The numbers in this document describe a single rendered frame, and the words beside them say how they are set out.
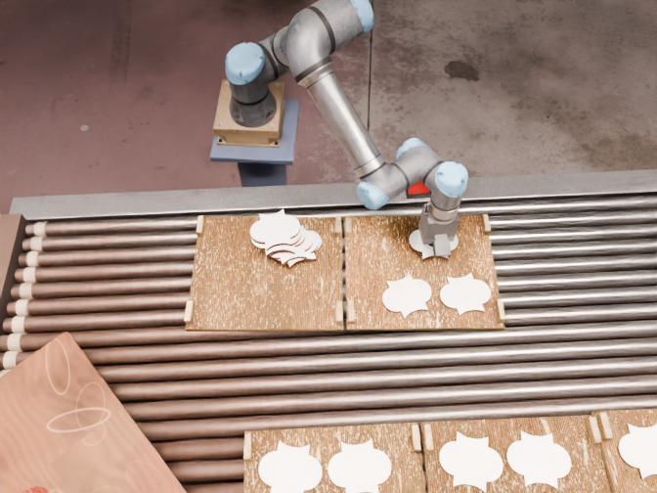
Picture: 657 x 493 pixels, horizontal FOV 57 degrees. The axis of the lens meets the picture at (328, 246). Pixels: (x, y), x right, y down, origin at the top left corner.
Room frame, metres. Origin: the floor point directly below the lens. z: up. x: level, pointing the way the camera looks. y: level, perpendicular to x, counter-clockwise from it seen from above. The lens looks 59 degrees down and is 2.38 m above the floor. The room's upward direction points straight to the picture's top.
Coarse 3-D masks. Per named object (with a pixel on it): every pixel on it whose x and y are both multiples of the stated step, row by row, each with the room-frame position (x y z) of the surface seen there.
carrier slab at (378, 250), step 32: (352, 224) 0.93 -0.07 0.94; (384, 224) 0.93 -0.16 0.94; (416, 224) 0.93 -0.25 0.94; (480, 224) 0.93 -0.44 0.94; (352, 256) 0.83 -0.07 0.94; (384, 256) 0.83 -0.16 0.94; (416, 256) 0.83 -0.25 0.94; (448, 256) 0.83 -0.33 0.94; (480, 256) 0.83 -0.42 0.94; (352, 288) 0.73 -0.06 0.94; (384, 288) 0.73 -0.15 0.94; (384, 320) 0.64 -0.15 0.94; (416, 320) 0.64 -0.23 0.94; (448, 320) 0.64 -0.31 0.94; (480, 320) 0.64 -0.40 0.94
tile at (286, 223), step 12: (264, 216) 0.91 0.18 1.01; (276, 216) 0.91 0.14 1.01; (288, 216) 0.91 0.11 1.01; (252, 228) 0.87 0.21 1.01; (264, 228) 0.87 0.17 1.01; (276, 228) 0.87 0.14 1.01; (288, 228) 0.87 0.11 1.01; (264, 240) 0.84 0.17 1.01; (276, 240) 0.84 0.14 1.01; (288, 240) 0.84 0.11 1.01
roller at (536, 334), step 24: (336, 336) 0.60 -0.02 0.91; (360, 336) 0.60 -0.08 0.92; (384, 336) 0.60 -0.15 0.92; (408, 336) 0.60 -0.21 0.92; (432, 336) 0.60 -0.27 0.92; (456, 336) 0.60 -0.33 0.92; (480, 336) 0.60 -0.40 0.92; (504, 336) 0.60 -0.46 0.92; (528, 336) 0.60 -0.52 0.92; (552, 336) 0.60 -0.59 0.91; (576, 336) 0.60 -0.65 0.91; (600, 336) 0.60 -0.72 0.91; (624, 336) 0.60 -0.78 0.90; (0, 360) 0.53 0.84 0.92; (96, 360) 0.53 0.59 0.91; (120, 360) 0.54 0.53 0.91; (144, 360) 0.54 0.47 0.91; (168, 360) 0.54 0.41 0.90
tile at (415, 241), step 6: (414, 234) 0.89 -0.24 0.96; (414, 240) 0.87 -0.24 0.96; (420, 240) 0.87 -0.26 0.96; (456, 240) 0.87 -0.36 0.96; (414, 246) 0.85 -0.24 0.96; (420, 246) 0.85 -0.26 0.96; (426, 246) 0.85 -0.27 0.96; (432, 246) 0.85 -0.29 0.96; (456, 246) 0.85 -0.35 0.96; (420, 252) 0.83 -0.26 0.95; (426, 252) 0.83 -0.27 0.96; (432, 252) 0.83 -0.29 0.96; (426, 258) 0.82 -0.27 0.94; (444, 258) 0.81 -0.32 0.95
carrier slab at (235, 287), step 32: (224, 224) 0.93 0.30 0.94; (320, 224) 0.93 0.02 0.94; (224, 256) 0.83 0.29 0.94; (256, 256) 0.83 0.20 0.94; (320, 256) 0.83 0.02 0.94; (192, 288) 0.73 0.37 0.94; (224, 288) 0.73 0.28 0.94; (256, 288) 0.73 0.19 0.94; (288, 288) 0.73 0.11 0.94; (320, 288) 0.73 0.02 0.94; (224, 320) 0.64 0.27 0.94; (256, 320) 0.64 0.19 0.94; (288, 320) 0.64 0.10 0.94; (320, 320) 0.64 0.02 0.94
